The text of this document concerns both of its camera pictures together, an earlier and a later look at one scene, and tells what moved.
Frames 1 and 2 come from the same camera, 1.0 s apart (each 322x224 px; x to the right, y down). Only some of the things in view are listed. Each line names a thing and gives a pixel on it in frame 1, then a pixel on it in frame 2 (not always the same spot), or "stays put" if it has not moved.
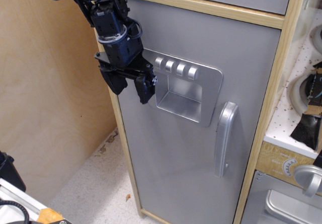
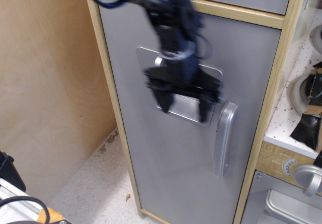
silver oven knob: x=309 y=177 stays put
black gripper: x=124 y=54 to x=184 y=73
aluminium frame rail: x=11 y=213 stays put
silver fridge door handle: x=228 y=112 stays put
